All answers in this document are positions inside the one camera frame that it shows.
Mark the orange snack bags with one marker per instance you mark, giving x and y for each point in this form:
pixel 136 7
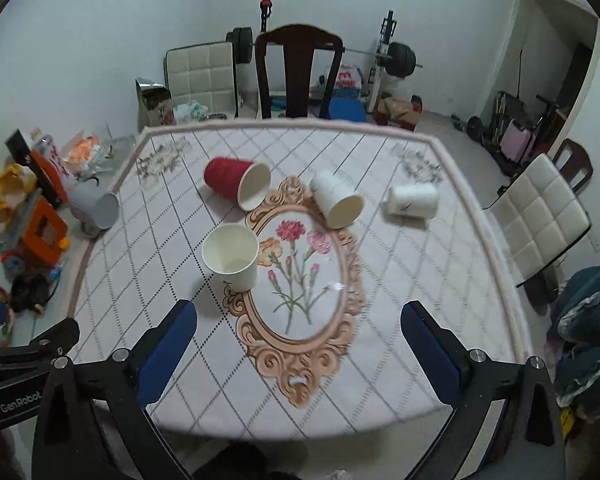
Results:
pixel 82 149

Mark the white barbell rack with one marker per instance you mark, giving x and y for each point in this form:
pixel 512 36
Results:
pixel 378 85

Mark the black and red stand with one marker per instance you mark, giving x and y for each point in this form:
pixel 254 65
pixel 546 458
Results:
pixel 265 10

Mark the white door frame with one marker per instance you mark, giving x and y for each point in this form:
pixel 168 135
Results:
pixel 510 35

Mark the pink suitcase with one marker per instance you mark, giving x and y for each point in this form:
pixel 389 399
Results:
pixel 515 142

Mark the red white plastic bag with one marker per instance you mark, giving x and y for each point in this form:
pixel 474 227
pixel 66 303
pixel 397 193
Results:
pixel 347 77

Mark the black orange box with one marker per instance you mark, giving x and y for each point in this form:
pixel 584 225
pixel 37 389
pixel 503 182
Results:
pixel 35 160

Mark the grey plastic cup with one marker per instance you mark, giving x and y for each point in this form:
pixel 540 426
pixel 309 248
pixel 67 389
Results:
pixel 91 200

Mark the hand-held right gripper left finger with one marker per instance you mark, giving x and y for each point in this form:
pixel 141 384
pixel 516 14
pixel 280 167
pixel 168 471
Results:
pixel 164 357

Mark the white padded chair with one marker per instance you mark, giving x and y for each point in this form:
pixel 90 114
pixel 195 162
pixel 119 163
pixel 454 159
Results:
pixel 540 210
pixel 200 75

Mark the black dumbbell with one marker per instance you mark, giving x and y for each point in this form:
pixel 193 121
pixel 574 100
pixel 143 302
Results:
pixel 475 127

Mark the brown cardboard packages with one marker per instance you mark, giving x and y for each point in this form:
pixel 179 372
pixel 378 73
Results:
pixel 397 110

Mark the blue plastic stool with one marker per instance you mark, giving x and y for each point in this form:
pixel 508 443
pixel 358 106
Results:
pixel 347 110

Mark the white paper cup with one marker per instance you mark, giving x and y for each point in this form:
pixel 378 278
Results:
pixel 330 191
pixel 240 275
pixel 412 200

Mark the dark wooden chair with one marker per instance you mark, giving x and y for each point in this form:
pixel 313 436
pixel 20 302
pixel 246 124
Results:
pixel 581 161
pixel 300 60

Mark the open cardboard box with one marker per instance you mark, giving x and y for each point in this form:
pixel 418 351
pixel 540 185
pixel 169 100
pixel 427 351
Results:
pixel 150 102

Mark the yellow plastic bag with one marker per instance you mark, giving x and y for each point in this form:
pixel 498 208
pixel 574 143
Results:
pixel 7 187

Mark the red paper cup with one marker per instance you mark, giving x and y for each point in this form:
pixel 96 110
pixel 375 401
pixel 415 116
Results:
pixel 225 176

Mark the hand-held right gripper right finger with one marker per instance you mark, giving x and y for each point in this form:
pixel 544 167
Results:
pixel 432 357

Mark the orange toy house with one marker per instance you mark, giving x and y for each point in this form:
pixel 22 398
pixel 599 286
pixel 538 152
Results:
pixel 35 247

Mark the black barbell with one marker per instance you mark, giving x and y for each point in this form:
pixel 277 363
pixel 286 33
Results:
pixel 401 57

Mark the white green plastic bag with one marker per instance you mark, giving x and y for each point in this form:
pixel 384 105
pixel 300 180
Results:
pixel 192 110

